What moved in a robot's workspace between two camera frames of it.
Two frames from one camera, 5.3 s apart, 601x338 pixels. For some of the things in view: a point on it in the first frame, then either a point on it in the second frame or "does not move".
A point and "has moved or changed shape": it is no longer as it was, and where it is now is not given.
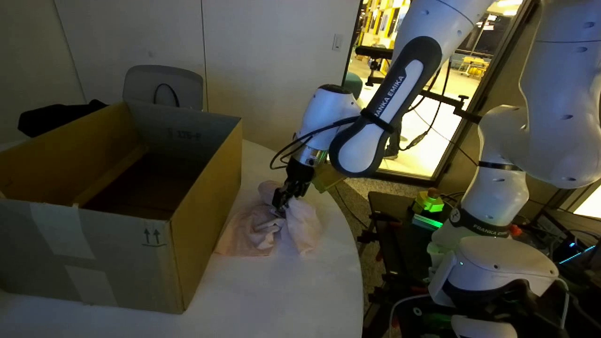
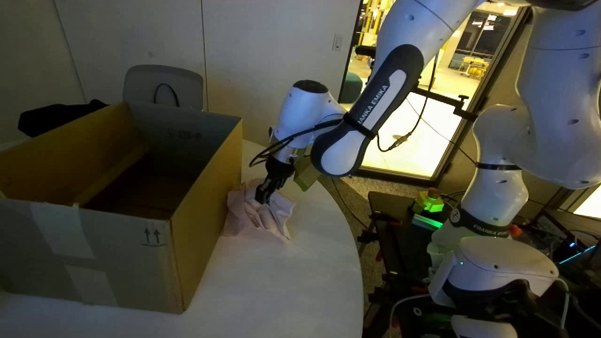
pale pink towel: x=263 y=232 has moved or changed shape
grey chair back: x=165 y=87 does not move
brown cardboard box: x=120 y=206 does not move
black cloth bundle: x=34 y=121 does not move
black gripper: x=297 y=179 -> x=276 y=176
